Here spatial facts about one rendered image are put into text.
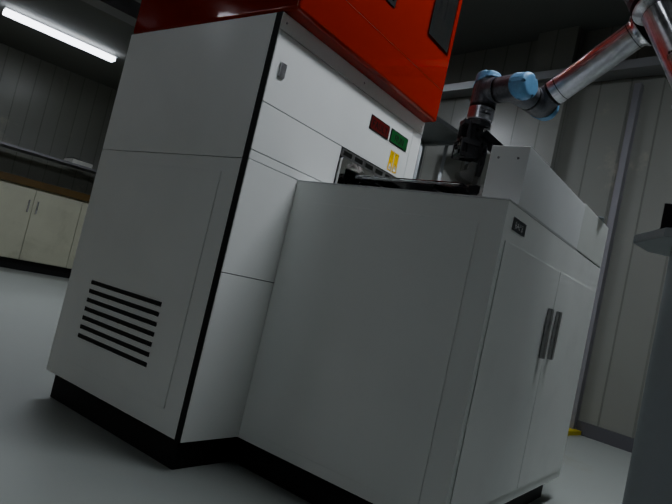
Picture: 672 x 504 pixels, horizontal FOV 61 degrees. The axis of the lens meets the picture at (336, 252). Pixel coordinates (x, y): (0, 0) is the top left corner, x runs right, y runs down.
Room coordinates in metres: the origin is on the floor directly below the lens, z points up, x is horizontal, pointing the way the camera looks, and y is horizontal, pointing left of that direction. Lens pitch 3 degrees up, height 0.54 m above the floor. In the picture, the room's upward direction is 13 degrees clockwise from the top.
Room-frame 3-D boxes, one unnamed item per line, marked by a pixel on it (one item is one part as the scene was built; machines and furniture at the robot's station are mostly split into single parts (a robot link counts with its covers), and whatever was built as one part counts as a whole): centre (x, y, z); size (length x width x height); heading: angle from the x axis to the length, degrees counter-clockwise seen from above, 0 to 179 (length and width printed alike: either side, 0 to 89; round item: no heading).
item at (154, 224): (1.99, 0.31, 0.41); 0.82 x 0.70 x 0.82; 143
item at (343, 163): (1.92, -0.08, 0.89); 0.44 x 0.02 x 0.10; 143
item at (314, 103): (1.79, 0.03, 1.02); 0.81 x 0.03 x 0.40; 143
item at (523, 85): (1.59, -0.40, 1.21); 0.11 x 0.11 x 0.08; 37
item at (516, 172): (1.54, -0.51, 0.89); 0.55 x 0.09 x 0.14; 143
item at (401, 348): (1.81, -0.39, 0.41); 0.96 x 0.64 x 0.82; 143
